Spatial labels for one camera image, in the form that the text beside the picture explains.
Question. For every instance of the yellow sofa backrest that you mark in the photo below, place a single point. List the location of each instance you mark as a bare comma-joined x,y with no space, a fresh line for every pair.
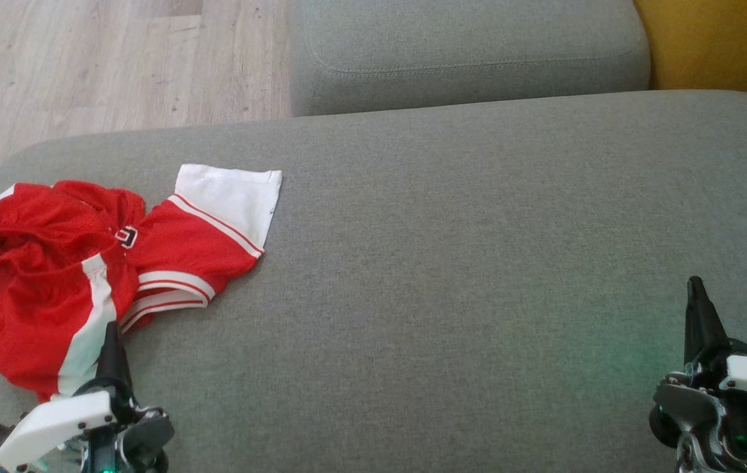
721,39

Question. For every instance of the large grey sofa seat cushion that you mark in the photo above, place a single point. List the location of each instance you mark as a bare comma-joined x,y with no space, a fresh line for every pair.
445,295

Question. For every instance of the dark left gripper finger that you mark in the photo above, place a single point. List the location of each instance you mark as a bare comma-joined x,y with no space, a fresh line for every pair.
113,368

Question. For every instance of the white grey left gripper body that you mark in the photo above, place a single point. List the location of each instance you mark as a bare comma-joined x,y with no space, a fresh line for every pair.
58,420

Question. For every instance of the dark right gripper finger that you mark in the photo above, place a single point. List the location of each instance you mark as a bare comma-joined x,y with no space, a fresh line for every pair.
701,328

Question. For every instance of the small grey sofa cushion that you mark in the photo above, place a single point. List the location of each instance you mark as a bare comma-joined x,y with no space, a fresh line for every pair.
465,52

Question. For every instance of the red and white jersey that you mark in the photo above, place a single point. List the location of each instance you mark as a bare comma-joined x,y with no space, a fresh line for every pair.
38,295

